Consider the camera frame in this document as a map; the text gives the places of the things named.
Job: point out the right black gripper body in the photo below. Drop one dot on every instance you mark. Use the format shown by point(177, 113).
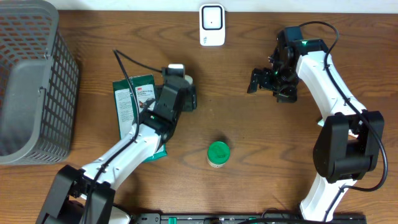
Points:
point(281, 83)

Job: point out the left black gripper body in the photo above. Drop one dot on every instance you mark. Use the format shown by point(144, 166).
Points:
point(191, 102)

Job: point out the green white instruction package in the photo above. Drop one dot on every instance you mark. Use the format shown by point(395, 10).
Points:
point(125, 106)

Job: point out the green lid small jar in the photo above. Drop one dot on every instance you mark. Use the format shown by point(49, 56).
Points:
point(218, 154)

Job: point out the white plastic bottle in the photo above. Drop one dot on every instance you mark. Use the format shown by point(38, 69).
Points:
point(189, 79)

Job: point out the teal wet wipes pack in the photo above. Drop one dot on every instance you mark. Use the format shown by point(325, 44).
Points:
point(321, 122)

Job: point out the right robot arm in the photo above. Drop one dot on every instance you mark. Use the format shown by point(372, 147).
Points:
point(349, 153)

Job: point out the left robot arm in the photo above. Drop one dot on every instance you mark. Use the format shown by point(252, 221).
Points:
point(86, 195)

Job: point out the white barcode scanner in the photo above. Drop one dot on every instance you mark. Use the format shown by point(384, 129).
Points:
point(212, 25)

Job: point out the grey plastic mesh basket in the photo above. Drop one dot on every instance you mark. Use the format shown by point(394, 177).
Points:
point(39, 85)

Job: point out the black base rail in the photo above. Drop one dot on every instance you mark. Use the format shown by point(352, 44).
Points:
point(145, 218)

